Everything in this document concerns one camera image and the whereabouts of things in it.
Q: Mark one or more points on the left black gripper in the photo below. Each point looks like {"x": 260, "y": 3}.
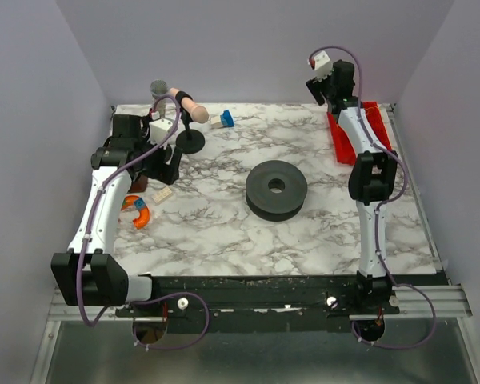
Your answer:
{"x": 165, "y": 165}

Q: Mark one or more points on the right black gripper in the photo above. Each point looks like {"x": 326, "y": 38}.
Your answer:
{"x": 318, "y": 89}

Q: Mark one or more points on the black cable spool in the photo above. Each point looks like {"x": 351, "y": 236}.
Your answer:
{"x": 276, "y": 190}

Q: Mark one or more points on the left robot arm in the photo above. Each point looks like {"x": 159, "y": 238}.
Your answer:
{"x": 87, "y": 273}

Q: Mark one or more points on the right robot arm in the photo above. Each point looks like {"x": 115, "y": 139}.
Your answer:
{"x": 373, "y": 175}

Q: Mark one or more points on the brown wooden metronome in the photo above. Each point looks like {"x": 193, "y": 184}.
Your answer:
{"x": 139, "y": 186}

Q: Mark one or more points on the white toy brick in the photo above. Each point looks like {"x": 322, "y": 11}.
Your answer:
{"x": 162, "y": 195}

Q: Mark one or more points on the small blue toy block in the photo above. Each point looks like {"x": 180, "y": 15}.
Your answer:
{"x": 139, "y": 204}

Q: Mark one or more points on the orange curved track piece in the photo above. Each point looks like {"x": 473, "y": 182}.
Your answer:
{"x": 144, "y": 215}

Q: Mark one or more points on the red plastic bin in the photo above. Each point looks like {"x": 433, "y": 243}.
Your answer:
{"x": 343, "y": 149}

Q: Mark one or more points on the pink wooden microphone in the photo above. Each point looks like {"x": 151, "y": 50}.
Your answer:
{"x": 197, "y": 112}

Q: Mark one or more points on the grey mesh microphone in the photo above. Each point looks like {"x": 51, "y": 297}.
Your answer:
{"x": 158, "y": 88}

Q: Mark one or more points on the blue and white block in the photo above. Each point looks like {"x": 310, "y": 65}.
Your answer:
{"x": 225, "y": 119}

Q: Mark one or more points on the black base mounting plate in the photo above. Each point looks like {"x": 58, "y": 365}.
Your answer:
{"x": 261, "y": 304}

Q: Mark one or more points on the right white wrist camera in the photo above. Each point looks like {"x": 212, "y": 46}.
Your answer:
{"x": 321, "y": 64}

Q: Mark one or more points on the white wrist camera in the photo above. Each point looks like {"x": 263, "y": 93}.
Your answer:
{"x": 159, "y": 131}
{"x": 321, "y": 64}

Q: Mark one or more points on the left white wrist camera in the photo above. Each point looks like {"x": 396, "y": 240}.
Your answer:
{"x": 159, "y": 131}

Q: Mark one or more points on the aluminium frame rail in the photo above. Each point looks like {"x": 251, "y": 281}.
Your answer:
{"x": 443, "y": 301}

